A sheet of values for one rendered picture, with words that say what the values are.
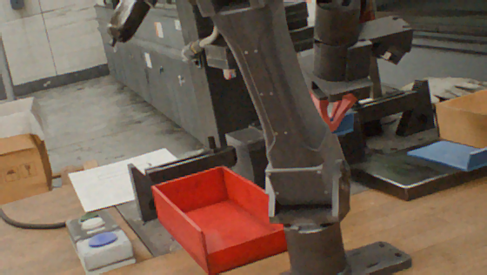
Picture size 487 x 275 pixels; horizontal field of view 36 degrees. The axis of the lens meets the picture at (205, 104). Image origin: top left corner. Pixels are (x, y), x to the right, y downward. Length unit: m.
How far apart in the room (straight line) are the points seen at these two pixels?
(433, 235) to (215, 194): 0.37
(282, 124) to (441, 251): 0.26
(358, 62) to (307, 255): 0.29
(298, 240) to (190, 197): 0.38
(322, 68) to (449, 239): 0.27
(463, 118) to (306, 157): 0.49
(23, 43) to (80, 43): 0.74
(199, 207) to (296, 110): 0.45
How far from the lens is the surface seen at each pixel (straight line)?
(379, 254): 0.91
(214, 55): 1.21
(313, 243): 0.83
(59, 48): 10.39
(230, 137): 1.26
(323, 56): 1.00
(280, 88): 0.76
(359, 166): 1.20
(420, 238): 0.96
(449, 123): 1.29
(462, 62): 1.92
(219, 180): 1.19
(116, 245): 1.05
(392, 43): 1.04
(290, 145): 0.80
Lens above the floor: 1.28
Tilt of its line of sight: 11 degrees down
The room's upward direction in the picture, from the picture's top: 12 degrees counter-clockwise
